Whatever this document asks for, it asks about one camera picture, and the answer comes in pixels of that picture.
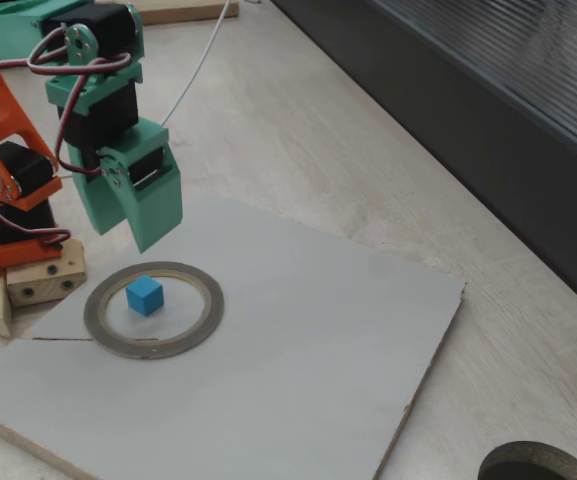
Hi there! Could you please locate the small blue cube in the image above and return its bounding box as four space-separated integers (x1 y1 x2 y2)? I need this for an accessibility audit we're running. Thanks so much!
125 274 165 318

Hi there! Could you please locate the wooden block with screw holes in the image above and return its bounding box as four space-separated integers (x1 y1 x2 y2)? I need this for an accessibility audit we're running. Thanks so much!
5 238 88 307

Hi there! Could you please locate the long wooden plank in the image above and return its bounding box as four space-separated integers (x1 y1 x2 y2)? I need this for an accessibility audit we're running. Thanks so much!
135 0 240 26

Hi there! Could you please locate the white chipboard panel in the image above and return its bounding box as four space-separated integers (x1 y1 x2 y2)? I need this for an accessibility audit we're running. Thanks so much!
0 193 468 480

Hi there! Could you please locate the grey ribbed desk partition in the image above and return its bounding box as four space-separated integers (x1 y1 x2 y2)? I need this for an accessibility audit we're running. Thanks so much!
270 0 577 324

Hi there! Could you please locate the white USB cable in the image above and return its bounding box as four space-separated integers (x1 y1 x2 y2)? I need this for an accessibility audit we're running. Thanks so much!
159 0 234 129

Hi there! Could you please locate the grey tape ring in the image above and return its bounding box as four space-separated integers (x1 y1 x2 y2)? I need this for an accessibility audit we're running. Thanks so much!
83 260 225 361

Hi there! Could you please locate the round desk cable hole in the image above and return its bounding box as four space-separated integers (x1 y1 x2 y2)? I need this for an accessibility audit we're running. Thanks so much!
476 440 577 480

